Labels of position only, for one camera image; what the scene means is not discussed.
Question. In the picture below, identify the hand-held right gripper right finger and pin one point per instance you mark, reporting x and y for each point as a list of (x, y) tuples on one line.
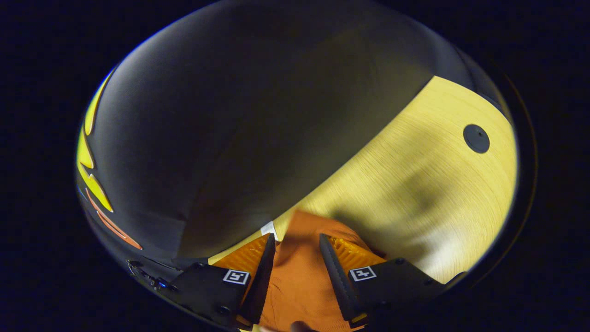
[(339, 286)]

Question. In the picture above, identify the rust orange button coat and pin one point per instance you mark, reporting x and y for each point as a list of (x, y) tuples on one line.
[(299, 286)]

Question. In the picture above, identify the black backdrop cloth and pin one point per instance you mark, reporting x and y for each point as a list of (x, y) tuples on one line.
[(230, 115)]

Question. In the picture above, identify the black round table grommet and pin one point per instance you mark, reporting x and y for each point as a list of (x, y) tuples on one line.
[(476, 138)]

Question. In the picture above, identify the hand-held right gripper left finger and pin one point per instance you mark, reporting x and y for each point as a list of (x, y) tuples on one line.
[(262, 286)]

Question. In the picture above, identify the white tape strip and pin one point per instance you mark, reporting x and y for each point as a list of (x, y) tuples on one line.
[(268, 228)]

